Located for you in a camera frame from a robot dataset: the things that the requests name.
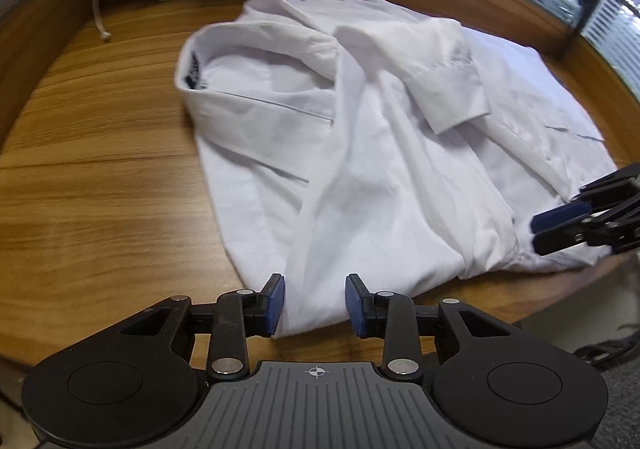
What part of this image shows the white collared shirt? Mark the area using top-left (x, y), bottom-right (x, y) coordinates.
top-left (175, 0), bottom-right (621, 339)

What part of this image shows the black partition post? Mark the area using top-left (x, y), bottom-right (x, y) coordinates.
top-left (574, 0), bottom-right (610, 36)

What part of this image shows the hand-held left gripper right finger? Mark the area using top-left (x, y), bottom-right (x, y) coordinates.
top-left (345, 273), bottom-right (517, 384)

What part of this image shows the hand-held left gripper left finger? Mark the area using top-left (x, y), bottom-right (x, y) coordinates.
top-left (120, 273), bottom-right (286, 384)

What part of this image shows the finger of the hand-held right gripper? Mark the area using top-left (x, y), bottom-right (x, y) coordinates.
top-left (532, 209), bottom-right (640, 258)
top-left (530, 164), bottom-right (640, 233)

